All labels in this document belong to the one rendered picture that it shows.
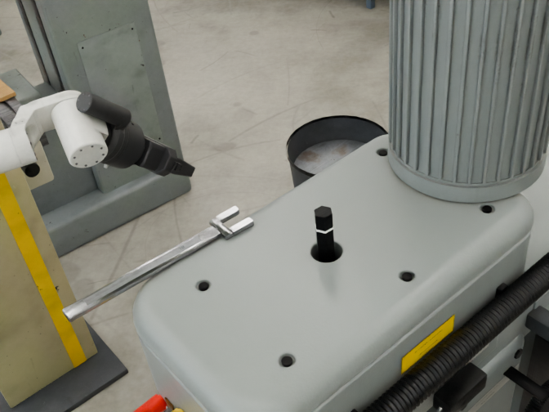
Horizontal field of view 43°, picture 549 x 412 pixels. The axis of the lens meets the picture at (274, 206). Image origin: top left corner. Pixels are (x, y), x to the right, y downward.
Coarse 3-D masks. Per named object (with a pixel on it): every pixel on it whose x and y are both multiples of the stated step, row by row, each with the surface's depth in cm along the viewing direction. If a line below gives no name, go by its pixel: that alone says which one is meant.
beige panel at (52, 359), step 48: (0, 192) 244; (0, 240) 253; (48, 240) 267; (0, 288) 262; (48, 288) 277; (0, 336) 273; (48, 336) 289; (96, 336) 320; (0, 384) 284; (48, 384) 301; (96, 384) 299
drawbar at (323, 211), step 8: (320, 208) 78; (328, 208) 77; (320, 216) 77; (328, 216) 77; (320, 224) 77; (328, 224) 77; (320, 232) 78; (328, 232) 78; (320, 240) 79; (328, 240) 79; (320, 248) 80; (328, 248) 80; (320, 256) 81; (328, 256) 80
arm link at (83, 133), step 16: (80, 96) 112; (96, 96) 112; (64, 112) 113; (80, 112) 113; (96, 112) 112; (112, 112) 114; (128, 112) 118; (64, 128) 112; (80, 128) 111; (96, 128) 113; (112, 128) 118; (64, 144) 112; (80, 144) 110; (96, 144) 111; (112, 144) 118; (80, 160) 113; (96, 160) 115; (112, 160) 120
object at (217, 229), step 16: (240, 224) 85; (192, 240) 84; (208, 240) 84; (160, 256) 82; (176, 256) 82; (128, 272) 81; (144, 272) 80; (112, 288) 79; (128, 288) 79; (80, 304) 77; (96, 304) 77
